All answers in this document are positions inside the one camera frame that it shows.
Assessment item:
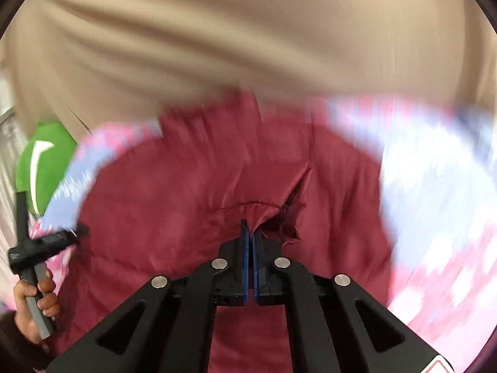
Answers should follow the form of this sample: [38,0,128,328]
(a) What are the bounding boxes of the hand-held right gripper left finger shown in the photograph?
[46,219,250,373]

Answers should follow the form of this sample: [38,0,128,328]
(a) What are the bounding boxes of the maroon puffer jacket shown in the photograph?
[50,90,394,373]

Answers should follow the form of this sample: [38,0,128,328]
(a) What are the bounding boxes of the green plush toy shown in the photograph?
[16,122,79,217]

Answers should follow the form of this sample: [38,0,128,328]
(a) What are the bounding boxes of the beige curtain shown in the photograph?
[0,0,497,145]

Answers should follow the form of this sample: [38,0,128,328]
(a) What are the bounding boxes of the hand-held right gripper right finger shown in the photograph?
[252,230,447,373]

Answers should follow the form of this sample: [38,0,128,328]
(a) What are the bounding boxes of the person's left forearm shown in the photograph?
[0,311,52,371]

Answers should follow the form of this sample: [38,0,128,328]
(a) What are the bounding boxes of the person's left hand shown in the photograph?
[13,269,61,345]

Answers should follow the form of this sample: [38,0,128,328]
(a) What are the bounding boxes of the silver grey curtain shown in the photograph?
[0,78,39,280]

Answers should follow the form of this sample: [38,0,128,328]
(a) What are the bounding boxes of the pink blue floral bed sheet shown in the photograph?
[23,94,497,373]

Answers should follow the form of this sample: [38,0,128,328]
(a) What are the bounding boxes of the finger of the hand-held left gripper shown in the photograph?
[58,224,90,246]

